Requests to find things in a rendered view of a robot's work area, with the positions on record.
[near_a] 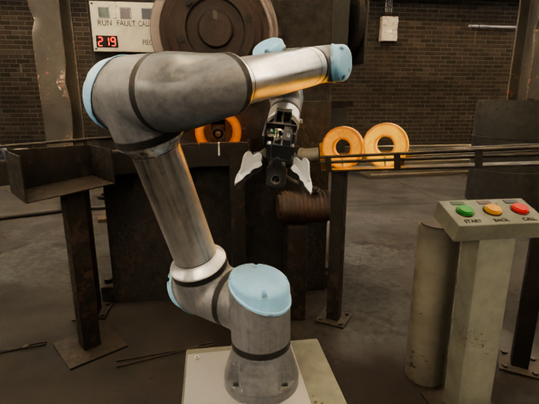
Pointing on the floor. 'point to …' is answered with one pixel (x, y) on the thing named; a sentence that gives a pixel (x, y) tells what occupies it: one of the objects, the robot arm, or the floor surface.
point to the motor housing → (299, 239)
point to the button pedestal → (479, 295)
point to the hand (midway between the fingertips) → (272, 192)
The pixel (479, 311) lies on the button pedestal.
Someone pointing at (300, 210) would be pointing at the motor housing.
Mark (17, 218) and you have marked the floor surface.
